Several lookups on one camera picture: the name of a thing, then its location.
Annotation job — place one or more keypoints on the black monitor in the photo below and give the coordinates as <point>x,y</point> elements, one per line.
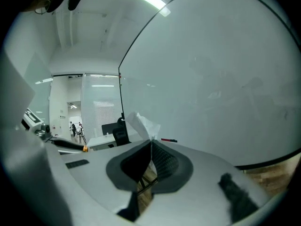
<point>109,128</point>

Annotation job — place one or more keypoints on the thin-rimmed eyeglasses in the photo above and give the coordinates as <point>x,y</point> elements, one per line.
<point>43,9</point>

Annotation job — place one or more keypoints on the white ceiling pipes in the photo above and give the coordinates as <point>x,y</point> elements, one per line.
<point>68,27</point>

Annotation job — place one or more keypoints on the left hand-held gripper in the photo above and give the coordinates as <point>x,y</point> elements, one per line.
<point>33,119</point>

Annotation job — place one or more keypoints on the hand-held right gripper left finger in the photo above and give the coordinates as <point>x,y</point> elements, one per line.
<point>113,168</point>

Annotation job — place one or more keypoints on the orange round magnet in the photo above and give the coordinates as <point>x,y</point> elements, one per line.
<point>85,149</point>

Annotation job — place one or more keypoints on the white desk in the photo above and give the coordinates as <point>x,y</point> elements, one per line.
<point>103,140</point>

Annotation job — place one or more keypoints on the black office chair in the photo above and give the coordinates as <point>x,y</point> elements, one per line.
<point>121,134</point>

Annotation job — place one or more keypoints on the black-framed whiteboard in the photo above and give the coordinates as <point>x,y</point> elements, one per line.
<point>211,55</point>

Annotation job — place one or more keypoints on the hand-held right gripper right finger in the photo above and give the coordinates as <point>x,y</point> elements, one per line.
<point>183,171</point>

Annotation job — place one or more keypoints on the white paper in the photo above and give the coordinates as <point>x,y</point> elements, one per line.
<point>141,123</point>

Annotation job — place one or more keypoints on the red marker pen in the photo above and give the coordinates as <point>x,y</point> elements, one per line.
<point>168,140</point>

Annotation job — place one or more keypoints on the black tripod stand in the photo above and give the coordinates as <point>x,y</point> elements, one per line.
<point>82,137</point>

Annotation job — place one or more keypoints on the frosted glass partition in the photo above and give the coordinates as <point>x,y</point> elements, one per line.
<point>101,102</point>

